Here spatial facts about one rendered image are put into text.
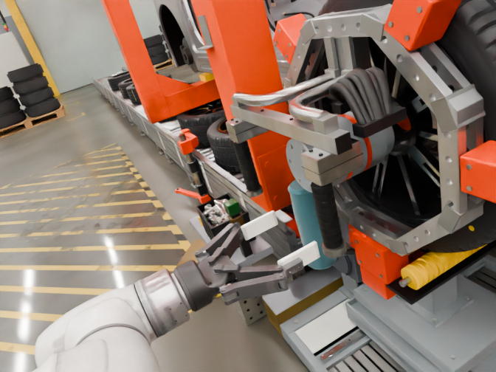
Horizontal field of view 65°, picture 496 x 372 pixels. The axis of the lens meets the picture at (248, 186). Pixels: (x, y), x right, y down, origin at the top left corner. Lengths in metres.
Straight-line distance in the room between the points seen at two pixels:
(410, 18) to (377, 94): 0.13
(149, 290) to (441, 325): 0.94
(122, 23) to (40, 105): 6.08
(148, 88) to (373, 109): 2.54
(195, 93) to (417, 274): 2.49
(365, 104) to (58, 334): 0.56
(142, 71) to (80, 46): 10.63
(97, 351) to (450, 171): 0.60
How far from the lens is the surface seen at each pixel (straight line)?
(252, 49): 1.20
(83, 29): 13.67
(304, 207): 1.00
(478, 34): 0.75
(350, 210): 1.09
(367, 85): 0.67
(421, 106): 0.89
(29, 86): 8.95
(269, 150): 1.27
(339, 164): 0.65
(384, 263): 1.05
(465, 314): 1.35
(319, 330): 1.52
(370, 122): 0.65
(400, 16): 0.72
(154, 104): 3.09
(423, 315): 1.33
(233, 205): 1.19
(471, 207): 0.80
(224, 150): 2.33
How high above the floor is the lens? 1.21
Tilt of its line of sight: 26 degrees down
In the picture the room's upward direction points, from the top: 17 degrees counter-clockwise
